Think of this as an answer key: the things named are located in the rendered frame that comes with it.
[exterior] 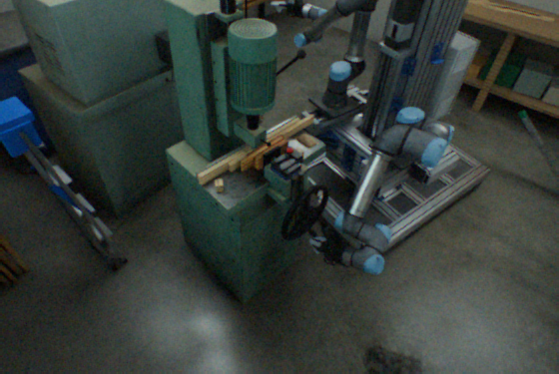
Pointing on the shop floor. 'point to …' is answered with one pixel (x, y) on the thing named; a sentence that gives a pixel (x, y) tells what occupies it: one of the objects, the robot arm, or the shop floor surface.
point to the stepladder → (20, 135)
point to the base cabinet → (234, 240)
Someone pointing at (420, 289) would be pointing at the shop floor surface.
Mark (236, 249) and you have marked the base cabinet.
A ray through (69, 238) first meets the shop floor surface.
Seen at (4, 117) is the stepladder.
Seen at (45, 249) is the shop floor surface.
